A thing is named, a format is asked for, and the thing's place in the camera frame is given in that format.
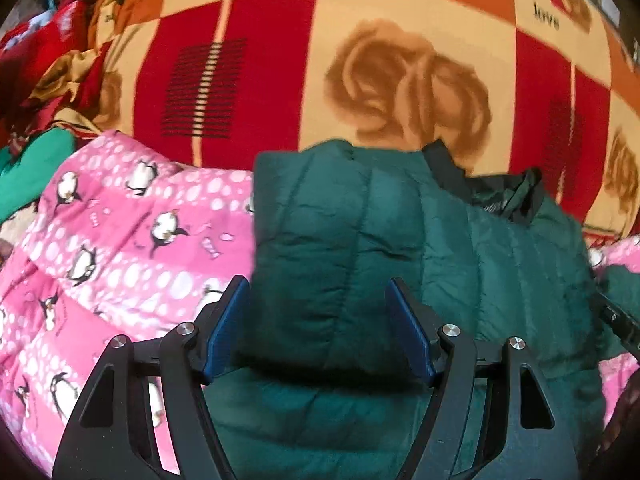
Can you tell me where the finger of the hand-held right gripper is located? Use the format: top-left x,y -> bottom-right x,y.
592,290 -> 640,361

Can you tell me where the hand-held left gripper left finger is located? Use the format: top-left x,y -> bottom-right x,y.
52,275 -> 251,480

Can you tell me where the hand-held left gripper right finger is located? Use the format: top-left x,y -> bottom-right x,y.
385,277 -> 582,480

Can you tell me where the dark green puffer jacket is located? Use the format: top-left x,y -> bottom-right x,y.
202,139 -> 640,480

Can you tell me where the bright green cloth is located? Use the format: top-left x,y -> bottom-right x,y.
0,127 -> 77,225

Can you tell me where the red orange checkered rose blanket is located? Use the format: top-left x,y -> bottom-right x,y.
90,0 -> 640,243

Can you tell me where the golden yellow cloth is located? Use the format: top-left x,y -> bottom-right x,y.
25,42 -> 113,138

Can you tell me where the red cloth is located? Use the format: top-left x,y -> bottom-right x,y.
0,0 -> 108,128

